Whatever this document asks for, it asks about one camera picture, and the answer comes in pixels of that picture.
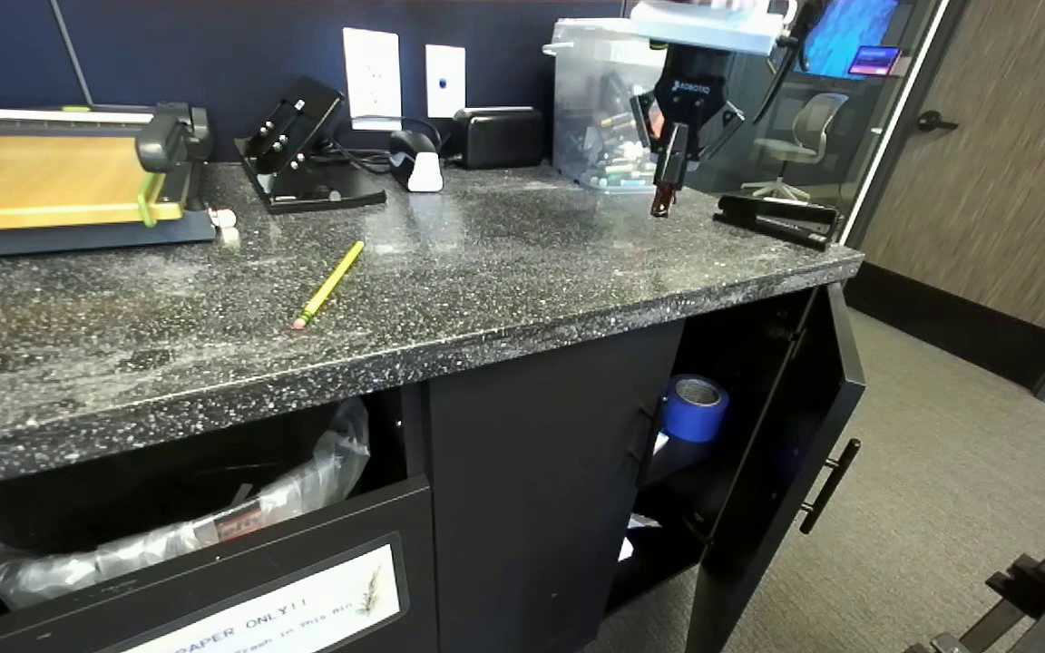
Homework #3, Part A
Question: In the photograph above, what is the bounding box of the white paper label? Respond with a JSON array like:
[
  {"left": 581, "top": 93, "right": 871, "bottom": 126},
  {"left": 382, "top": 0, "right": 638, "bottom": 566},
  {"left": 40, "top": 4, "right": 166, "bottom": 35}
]
[{"left": 119, "top": 539, "right": 406, "bottom": 653}]

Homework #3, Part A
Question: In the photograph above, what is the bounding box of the black hole punch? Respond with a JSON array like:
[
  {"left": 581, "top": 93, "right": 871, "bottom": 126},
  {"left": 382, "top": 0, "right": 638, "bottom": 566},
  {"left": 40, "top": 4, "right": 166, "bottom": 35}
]
[{"left": 233, "top": 76, "right": 390, "bottom": 216}]

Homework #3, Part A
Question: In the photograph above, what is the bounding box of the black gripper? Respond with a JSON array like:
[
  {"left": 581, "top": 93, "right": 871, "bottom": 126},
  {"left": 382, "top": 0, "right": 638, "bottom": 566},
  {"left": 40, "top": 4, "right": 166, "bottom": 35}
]
[{"left": 633, "top": 45, "right": 748, "bottom": 210}]

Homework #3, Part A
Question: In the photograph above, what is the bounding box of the brown wooden door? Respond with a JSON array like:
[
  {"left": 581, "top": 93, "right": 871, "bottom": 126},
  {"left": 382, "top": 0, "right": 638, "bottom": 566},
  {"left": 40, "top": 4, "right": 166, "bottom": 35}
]
[{"left": 859, "top": 0, "right": 1045, "bottom": 342}]

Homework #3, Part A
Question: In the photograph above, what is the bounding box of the black door lever handle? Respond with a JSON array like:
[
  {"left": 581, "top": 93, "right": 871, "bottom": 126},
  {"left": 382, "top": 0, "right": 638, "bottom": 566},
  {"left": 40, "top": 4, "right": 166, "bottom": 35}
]
[{"left": 916, "top": 110, "right": 962, "bottom": 138}]

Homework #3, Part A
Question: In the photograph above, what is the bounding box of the black cabinet door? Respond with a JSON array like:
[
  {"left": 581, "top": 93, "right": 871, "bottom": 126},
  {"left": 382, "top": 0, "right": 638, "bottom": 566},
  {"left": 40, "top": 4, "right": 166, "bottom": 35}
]
[{"left": 683, "top": 282, "right": 871, "bottom": 653}]

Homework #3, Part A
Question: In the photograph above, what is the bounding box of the clear plastic lidded container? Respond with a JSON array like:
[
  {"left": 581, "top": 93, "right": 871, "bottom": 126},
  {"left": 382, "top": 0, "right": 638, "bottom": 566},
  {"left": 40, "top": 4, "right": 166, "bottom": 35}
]
[{"left": 540, "top": 16, "right": 674, "bottom": 201}]

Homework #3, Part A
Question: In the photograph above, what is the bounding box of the black stapler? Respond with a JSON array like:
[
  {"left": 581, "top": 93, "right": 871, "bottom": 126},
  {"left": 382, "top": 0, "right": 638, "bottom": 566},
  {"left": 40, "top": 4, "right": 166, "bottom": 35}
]
[{"left": 712, "top": 192, "right": 842, "bottom": 255}]

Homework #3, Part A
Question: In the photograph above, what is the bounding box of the black cabinet door handle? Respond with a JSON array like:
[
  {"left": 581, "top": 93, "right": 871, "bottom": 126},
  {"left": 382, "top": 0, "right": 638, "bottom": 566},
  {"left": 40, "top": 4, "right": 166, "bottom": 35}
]
[{"left": 798, "top": 437, "right": 863, "bottom": 536}]

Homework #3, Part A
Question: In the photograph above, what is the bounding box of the grey office chair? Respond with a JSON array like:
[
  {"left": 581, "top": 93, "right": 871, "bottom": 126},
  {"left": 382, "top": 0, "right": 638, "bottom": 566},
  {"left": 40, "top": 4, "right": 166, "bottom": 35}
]
[{"left": 736, "top": 92, "right": 853, "bottom": 207}]

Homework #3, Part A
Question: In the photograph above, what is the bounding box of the black rectangular box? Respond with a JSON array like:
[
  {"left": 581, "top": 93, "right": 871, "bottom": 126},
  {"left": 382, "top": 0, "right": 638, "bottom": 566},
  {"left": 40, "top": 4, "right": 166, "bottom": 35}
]
[{"left": 455, "top": 100, "right": 550, "bottom": 169}]

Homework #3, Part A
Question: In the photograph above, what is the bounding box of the blue lit monitor screen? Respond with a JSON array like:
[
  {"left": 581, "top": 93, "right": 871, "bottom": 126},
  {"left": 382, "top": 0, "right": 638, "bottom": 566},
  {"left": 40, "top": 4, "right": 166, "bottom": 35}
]
[{"left": 798, "top": 0, "right": 919, "bottom": 88}]

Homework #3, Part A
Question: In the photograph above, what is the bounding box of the blue tape roll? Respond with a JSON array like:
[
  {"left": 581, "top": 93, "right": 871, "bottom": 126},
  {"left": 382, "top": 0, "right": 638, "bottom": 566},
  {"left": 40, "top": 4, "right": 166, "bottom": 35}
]
[{"left": 656, "top": 374, "right": 732, "bottom": 446}]

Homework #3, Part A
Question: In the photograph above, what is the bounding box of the black bin drawer front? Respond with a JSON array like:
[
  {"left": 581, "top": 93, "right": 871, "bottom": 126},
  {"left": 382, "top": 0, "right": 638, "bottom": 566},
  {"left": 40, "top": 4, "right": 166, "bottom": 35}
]
[{"left": 0, "top": 474, "right": 443, "bottom": 653}]

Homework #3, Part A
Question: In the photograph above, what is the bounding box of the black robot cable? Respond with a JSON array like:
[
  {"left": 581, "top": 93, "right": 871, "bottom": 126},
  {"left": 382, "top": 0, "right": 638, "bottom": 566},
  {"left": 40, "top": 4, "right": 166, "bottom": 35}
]
[{"left": 752, "top": 0, "right": 834, "bottom": 120}]

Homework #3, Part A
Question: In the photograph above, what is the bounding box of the black metal stand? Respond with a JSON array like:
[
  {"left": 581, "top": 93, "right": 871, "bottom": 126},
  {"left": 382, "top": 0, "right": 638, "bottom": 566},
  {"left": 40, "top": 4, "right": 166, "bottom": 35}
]
[{"left": 909, "top": 485, "right": 1045, "bottom": 653}]

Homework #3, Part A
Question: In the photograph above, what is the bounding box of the yellow pencil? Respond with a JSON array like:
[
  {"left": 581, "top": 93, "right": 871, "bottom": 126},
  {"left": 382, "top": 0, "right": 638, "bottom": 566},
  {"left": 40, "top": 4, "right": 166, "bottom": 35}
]
[{"left": 290, "top": 237, "right": 372, "bottom": 333}]

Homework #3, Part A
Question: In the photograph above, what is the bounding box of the clear plastic trash bag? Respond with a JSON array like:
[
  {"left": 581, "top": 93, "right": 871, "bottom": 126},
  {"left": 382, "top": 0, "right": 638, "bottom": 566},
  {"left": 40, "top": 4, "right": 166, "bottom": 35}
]
[{"left": 0, "top": 397, "right": 374, "bottom": 613}]

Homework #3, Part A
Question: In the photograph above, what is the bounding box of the small white wall plate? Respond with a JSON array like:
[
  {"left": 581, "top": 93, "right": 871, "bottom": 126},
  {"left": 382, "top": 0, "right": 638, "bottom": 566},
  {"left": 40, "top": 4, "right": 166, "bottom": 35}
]
[{"left": 423, "top": 45, "right": 472, "bottom": 125}]

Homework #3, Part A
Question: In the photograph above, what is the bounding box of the paper trimmer with wooden board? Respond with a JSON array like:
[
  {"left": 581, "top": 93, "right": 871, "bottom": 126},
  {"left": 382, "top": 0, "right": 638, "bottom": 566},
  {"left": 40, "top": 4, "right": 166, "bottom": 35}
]
[{"left": 0, "top": 100, "right": 245, "bottom": 265}]

